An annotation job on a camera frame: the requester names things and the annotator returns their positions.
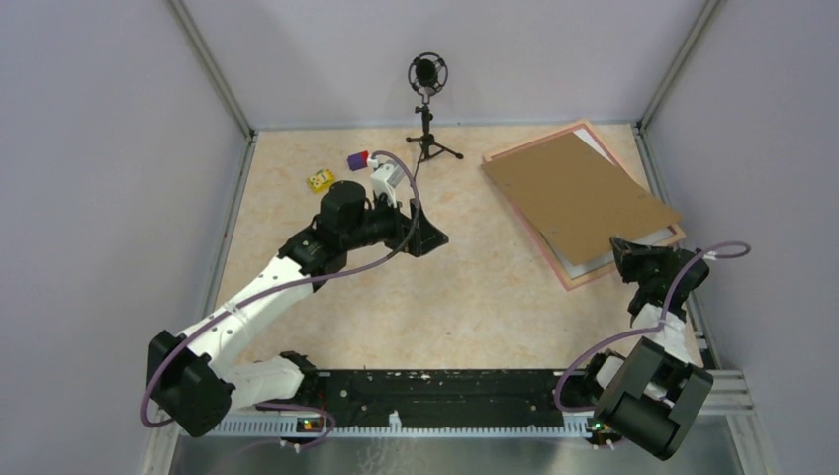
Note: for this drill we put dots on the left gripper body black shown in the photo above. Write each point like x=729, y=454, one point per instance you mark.
x=384, y=225

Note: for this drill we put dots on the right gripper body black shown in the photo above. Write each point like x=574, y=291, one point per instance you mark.
x=650, y=282

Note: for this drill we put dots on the brown cardboard backing board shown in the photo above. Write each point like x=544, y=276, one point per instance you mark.
x=576, y=198

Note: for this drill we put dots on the purple red toy block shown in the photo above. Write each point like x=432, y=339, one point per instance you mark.
x=358, y=161

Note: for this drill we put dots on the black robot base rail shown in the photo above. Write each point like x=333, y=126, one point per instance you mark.
x=455, y=398

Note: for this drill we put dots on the yellow owl toy block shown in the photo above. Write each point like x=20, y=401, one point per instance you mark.
x=321, y=180

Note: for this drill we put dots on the black microphone on tripod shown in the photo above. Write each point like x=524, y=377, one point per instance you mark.
x=427, y=76

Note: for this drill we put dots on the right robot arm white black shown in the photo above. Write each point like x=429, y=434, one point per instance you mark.
x=652, y=396

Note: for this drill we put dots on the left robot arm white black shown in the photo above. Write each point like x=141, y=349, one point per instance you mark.
x=193, y=375

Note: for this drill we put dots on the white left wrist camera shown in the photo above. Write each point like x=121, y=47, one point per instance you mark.
x=386, y=176

